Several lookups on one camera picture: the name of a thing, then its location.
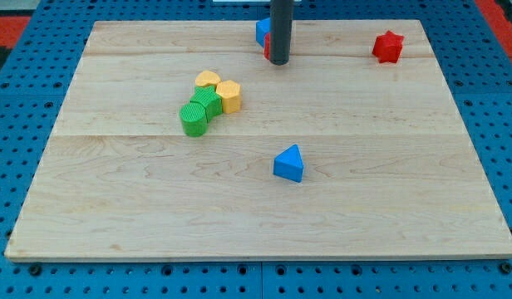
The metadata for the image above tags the green star block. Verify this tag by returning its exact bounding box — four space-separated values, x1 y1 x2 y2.
190 86 223 122

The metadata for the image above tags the red circle block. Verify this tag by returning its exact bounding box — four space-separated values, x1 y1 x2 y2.
263 32 271 60

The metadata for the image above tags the red star block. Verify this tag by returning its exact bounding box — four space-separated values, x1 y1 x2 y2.
372 31 404 63

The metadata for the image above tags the blue triangle block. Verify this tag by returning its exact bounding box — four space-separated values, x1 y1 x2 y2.
273 145 304 183

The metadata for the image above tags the yellow hexagon block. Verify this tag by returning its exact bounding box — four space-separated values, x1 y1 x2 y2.
215 80 242 114

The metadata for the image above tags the green cylinder block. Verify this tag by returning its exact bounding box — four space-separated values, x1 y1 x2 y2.
179 102 208 137

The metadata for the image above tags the light wooden board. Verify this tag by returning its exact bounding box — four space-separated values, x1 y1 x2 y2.
5 20 512 262

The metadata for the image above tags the yellow heart block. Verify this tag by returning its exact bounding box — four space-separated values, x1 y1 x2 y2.
194 70 221 87

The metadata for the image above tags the blue cube block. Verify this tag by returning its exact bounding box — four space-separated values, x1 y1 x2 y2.
255 17 270 47

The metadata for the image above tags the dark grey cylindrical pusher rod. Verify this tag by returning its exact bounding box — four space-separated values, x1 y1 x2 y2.
269 0 294 66

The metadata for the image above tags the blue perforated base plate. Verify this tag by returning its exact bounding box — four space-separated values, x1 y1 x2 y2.
0 1 512 298

